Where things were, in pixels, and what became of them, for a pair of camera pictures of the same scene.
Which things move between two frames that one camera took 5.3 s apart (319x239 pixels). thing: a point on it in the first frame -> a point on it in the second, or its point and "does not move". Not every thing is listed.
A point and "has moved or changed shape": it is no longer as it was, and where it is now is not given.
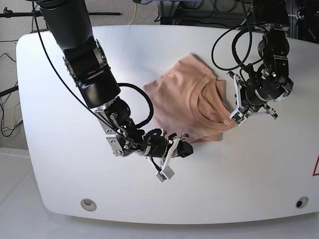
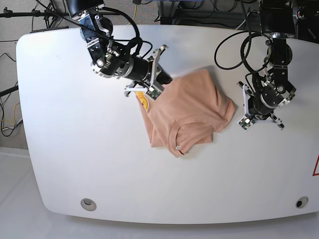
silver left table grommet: [88, 204] does not move
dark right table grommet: [301, 202] does not move
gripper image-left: [160, 150] -> [155, 73]
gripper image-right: [255, 94] -> [249, 99]
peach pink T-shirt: [189, 101] has moved or changed shape
